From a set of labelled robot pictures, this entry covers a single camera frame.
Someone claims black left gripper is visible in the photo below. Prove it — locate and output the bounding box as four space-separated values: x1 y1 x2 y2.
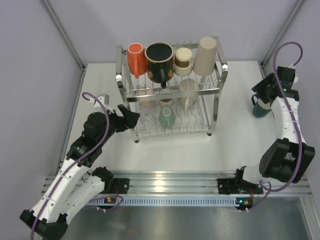
97 104 140 146

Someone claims clear glass cup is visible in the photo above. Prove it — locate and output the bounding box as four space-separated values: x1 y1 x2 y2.
139 108 157 131

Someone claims dark teal mug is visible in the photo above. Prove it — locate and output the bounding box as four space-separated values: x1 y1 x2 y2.
251 94 271 118

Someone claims pink translucent tumbler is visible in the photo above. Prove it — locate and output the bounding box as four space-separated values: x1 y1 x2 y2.
136 84 158 109

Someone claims teal cup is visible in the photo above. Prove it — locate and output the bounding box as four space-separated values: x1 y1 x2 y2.
158 107 175 128

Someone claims steel two-tier dish rack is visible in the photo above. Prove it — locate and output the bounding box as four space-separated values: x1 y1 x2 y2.
115 37 229 143

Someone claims cream mug green inside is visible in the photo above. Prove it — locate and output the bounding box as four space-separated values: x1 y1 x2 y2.
178 78 200 111

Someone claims beige paper cup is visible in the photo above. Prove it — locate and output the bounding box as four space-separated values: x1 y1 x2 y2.
193 37 217 77

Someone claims black mug with orange print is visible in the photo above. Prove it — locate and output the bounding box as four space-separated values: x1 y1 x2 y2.
144 42 175 89

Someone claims steel cup cream brown sleeve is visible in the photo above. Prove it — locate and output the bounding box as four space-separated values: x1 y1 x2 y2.
174 47 193 77

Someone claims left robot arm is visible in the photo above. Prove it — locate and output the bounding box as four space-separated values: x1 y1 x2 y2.
20 104 140 240

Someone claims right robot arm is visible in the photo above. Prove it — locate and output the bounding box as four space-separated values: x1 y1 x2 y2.
233 66 315 193

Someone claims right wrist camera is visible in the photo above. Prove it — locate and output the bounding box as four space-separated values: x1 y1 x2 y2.
288 63 300 85

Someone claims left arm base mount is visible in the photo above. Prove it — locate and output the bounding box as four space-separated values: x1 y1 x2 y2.
107 178 130 195

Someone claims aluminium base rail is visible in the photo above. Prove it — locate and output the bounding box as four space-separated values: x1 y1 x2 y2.
41 170 313 196

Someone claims perforated cable duct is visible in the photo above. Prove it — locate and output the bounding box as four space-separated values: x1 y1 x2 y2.
86 195 241 207

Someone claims aluminium frame post right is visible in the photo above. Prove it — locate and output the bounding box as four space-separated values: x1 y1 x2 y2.
259 0 307 69

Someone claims aluminium frame post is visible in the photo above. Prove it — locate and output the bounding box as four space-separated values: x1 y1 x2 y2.
39 0 85 71
259 0 307 69

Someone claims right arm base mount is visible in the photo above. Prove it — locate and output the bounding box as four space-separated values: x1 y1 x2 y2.
217 178 264 200

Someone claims aluminium frame post left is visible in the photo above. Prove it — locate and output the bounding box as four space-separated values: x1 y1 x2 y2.
39 0 85 71

